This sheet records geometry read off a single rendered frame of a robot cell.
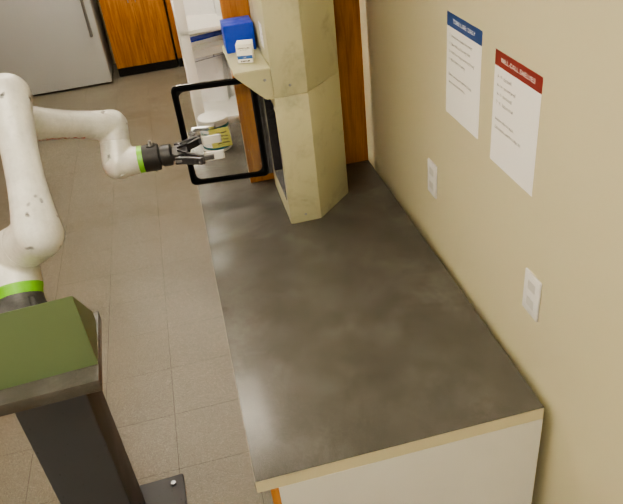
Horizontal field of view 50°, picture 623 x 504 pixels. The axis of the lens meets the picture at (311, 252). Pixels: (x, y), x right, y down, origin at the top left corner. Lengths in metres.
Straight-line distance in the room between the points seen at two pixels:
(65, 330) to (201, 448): 1.19
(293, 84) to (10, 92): 0.82
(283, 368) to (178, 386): 1.46
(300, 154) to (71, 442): 1.15
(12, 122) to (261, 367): 0.93
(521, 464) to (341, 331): 0.58
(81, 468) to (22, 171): 0.93
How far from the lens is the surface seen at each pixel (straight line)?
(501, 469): 1.83
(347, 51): 2.59
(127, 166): 2.34
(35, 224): 1.85
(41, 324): 1.90
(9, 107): 1.99
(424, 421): 1.66
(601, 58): 1.29
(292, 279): 2.11
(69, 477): 2.29
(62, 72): 7.27
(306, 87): 2.19
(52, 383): 1.99
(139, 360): 3.42
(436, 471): 1.73
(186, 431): 3.02
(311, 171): 2.30
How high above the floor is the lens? 2.18
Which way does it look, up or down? 34 degrees down
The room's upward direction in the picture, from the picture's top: 7 degrees counter-clockwise
